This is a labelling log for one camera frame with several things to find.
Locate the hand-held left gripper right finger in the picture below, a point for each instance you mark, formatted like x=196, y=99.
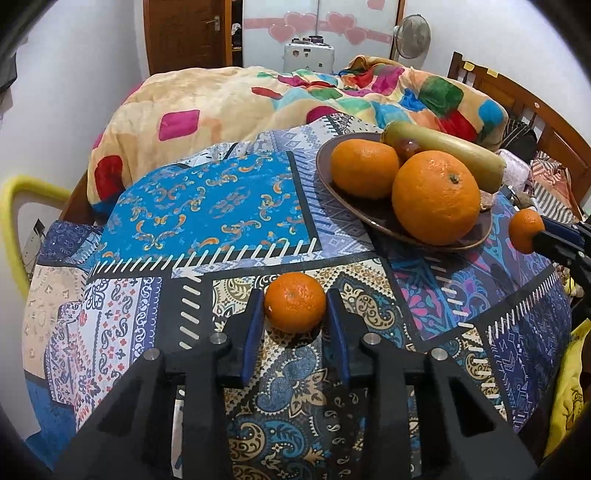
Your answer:
x=337, y=332

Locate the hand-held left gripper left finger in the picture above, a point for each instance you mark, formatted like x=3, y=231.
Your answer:
x=253, y=332

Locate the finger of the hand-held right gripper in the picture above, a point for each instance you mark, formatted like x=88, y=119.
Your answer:
x=561, y=225
x=558, y=247

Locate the small tangerine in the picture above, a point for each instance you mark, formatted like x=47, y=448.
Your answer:
x=295, y=302
x=524, y=230

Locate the brown round plate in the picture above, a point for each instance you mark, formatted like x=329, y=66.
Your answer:
x=369, y=212

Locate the large round orange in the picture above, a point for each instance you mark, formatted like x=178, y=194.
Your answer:
x=436, y=203

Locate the yellow-green banana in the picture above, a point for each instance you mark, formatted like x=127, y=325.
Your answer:
x=457, y=152

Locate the orange with green stem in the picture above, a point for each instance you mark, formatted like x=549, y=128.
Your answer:
x=364, y=168

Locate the purple passion fruit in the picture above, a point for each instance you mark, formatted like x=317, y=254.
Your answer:
x=407, y=146

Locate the striped cloth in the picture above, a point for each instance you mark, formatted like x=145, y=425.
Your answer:
x=551, y=184

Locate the pink dotted cloth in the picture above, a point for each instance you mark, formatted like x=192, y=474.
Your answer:
x=515, y=173

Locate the black backpack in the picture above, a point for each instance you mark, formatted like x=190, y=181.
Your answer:
x=519, y=134

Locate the wooden headboard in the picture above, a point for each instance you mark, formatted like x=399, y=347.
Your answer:
x=521, y=99

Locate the blue patterned blanket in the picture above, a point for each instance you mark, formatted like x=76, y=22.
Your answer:
x=207, y=207

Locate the yellow cloth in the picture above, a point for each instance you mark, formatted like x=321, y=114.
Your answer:
x=570, y=392

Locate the colourful patchwork quilt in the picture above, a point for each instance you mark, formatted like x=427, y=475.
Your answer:
x=207, y=101

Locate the standing fan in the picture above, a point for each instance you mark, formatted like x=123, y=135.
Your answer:
x=413, y=37

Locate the yellow foam tube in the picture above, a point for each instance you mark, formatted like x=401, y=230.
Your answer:
x=11, y=221

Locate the white box appliance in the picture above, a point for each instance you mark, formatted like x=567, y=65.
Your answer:
x=307, y=57

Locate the dark jars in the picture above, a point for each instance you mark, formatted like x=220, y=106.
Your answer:
x=314, y=40

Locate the brown wooden door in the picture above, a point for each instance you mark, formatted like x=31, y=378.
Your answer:
x=180, y=32

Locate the wardrobe with heart stickers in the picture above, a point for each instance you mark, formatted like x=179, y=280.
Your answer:
x=277, y=18

